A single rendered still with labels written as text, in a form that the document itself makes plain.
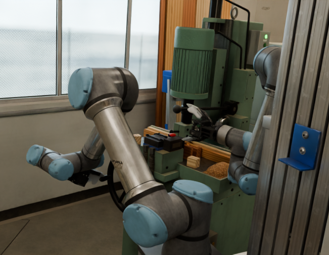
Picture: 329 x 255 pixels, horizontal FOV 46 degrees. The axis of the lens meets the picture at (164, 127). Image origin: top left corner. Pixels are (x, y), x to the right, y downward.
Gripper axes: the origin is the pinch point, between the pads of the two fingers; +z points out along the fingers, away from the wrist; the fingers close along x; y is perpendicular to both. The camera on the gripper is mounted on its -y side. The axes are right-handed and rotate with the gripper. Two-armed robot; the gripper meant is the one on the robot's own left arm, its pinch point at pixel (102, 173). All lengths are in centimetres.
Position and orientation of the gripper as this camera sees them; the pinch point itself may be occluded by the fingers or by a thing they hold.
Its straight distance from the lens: 169.7
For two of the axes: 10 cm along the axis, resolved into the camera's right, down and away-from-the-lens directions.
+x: 6.9, 2.6, -6.8
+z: 5.9, 3.5, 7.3
